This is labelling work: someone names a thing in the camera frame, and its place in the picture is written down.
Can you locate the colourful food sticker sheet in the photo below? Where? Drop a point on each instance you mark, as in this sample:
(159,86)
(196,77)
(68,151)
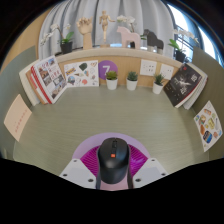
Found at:
(208,126)

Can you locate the white sticker sheet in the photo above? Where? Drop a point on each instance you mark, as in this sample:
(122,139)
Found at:
(81,74)

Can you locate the wooden artist mannequin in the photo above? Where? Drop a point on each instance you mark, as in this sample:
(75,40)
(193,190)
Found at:
(105,23)

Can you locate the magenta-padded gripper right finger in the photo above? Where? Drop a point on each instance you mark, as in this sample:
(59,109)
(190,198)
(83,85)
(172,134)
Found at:
(150,171)

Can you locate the purple mouse pad with wrist rest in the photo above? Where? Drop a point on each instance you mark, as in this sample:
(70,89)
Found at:
(89,141)

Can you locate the pink horse figurine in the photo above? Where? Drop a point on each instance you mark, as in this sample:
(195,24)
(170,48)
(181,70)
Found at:
(130,37)

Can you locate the black computer mouse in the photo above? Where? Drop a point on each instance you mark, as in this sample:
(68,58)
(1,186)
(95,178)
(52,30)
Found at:
(113,163)

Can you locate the dark framed window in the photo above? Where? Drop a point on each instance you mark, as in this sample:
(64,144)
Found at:
(186,23)

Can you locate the grey curtain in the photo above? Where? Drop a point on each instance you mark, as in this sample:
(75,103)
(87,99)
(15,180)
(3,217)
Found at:
(133,10)

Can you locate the white wall socket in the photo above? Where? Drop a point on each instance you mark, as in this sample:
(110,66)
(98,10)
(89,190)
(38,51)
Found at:
(166,71)
(148,67)

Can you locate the wooden hand model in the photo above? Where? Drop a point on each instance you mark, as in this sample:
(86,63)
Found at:
(86,28)

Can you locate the black horse figurine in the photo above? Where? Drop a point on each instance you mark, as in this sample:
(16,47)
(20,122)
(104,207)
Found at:
(154,40)

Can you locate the white orchid in black pot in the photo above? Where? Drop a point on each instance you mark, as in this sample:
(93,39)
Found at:
(128,19)
(66,47)
(181,56)

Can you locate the black cover book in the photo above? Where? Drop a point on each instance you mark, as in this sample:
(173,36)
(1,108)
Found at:
(182,85)

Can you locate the photo cover magazine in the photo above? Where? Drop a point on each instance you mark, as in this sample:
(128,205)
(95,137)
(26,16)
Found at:
(50,78)

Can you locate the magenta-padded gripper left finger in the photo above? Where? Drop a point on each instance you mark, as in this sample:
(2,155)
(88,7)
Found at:
(76,171)

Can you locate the olive green divider panel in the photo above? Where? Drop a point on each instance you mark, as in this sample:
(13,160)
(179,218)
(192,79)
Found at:
(213,80)
(13,73)

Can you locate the orange book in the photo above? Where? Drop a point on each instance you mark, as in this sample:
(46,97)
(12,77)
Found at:
(34,90)

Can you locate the pale pink card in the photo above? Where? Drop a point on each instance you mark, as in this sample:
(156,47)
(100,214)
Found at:
(17,118)

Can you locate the small plant in white pot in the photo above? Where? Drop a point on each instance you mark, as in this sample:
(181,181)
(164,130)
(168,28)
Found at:
(111,84)
(157,88)
(132,84)

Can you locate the purple round number disc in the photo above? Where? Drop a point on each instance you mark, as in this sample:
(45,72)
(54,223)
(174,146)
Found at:
(107,68)

